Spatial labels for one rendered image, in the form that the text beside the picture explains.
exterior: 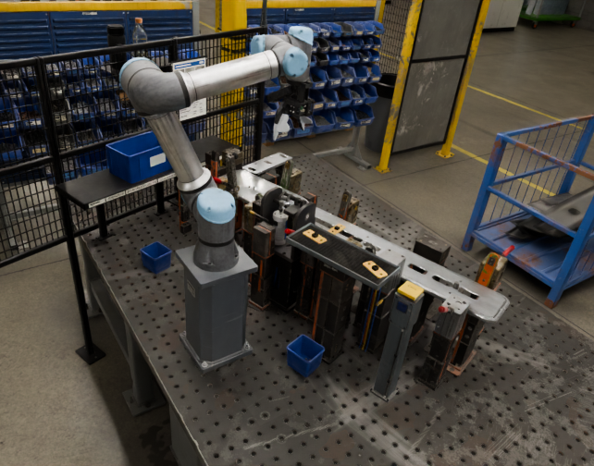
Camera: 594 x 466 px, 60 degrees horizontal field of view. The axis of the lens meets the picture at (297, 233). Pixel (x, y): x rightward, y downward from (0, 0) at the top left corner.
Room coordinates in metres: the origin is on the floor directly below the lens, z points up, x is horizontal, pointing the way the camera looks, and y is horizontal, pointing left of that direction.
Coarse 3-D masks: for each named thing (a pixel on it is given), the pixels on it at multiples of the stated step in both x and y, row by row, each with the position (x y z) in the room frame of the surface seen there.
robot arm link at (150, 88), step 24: (288, 48) 1.46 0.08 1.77; (144, 72) 1.31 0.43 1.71; (192, 72) 1.34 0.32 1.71; (216, 72) 1.35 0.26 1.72; (240, 72) 1.37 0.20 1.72; (264, 72) 1.40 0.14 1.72; (288, 72) 1.42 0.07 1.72; (144, 96) 1.27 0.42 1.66; (168, 96) 1.27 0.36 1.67; (192, 96) 1.30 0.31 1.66
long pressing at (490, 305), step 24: (240, 192) 2.02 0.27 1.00; (264, 192) 2.05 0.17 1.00; (288, 192) 2.07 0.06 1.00; (336, 216) 1.90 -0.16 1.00; (384, 240) 1.75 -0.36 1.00; (408, 264) 1.59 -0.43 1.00; (432, 264) 1.61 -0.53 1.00; (432, 288) 1.46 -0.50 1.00; (480, 288) 1.49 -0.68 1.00; (480, 312) 1.36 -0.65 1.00
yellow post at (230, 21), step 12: (228, 0) 2.78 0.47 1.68; (240, 0) 2.79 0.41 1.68; (228, 12) 2.78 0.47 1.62; (240, 12) 2.79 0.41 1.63; (228, 24) 2.78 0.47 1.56; (240, 24) 2.79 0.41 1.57; (240, 36) 2.79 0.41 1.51; (240, 48) 2.79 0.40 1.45; (228, 96) 2.78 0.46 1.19; (228, 120) 2.78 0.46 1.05; (228, 132) 2.78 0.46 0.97; (240, 132) 2.81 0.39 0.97
